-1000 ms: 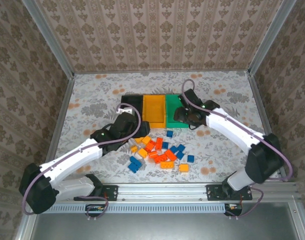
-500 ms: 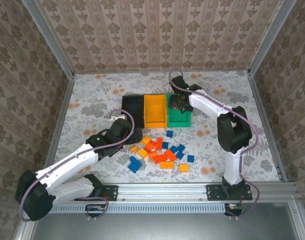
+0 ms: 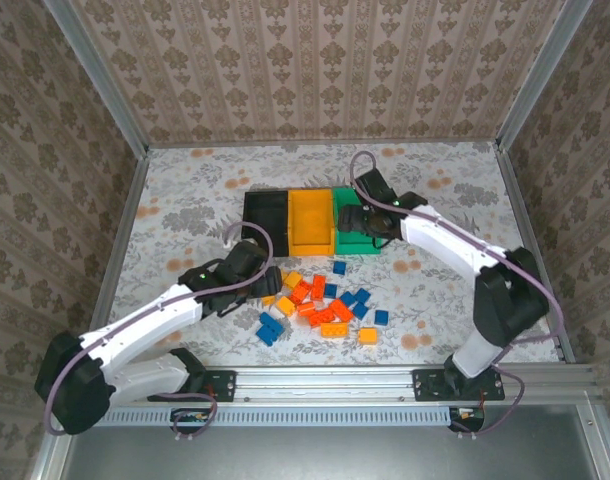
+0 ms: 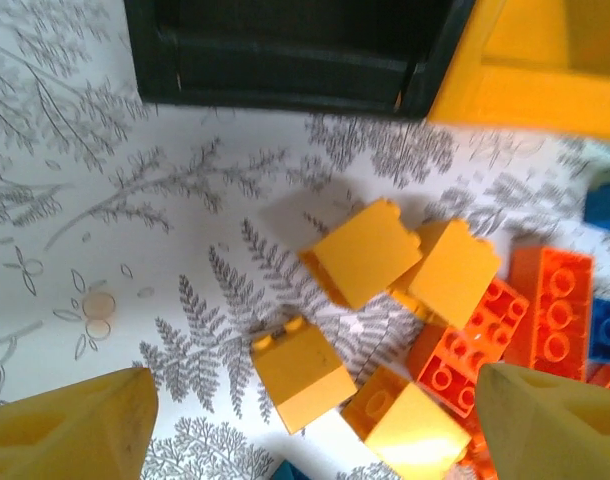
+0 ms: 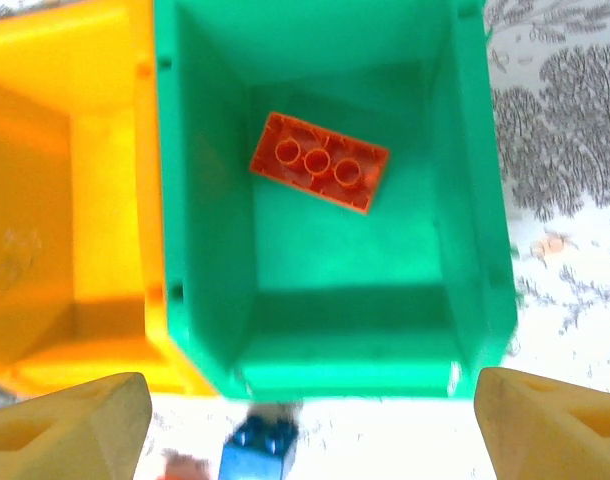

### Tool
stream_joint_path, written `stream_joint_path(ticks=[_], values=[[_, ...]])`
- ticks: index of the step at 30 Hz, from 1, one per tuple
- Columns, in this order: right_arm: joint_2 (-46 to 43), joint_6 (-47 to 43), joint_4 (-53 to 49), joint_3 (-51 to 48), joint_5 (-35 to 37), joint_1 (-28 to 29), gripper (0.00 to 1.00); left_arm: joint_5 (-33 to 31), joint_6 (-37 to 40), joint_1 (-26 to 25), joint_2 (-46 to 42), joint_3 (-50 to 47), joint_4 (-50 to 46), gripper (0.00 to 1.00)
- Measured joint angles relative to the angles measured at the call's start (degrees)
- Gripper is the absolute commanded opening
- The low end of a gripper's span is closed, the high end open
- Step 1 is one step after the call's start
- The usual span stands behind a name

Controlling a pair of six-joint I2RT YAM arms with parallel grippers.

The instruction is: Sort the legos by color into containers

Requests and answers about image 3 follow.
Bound black plastic bin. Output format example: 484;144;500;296
241;191;291;258

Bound grey metal sheet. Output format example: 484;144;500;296
34;404;610;480

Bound aluminium mounting rail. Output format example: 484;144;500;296
203;364;597;407

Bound aluminium table edge rail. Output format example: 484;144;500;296
88;153;150;332
145;137;502;150
493;143;577;364

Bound slotted white cable duct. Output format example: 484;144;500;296
94;405;454;428

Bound grey left arm cable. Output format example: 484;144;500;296
42;223;276;437

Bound grey right arm cable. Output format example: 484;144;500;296
349;151;567;351

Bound floral patterned table cover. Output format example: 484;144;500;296
104;142;561;369

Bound green plastic bin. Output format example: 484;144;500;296
332;186;387;256

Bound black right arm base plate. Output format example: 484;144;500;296
411;368;506;404

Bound aluminium frame post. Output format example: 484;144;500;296
42;0;150;157
495;0;586;149

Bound grey base cable loop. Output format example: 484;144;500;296
447;363;527;440
168;391;220;442

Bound yellow plastic bin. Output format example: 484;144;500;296
287;187;337;257

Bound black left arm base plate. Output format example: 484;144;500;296
147;368;237;404

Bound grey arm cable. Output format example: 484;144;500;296
42;223;276;437
349;151;567;351

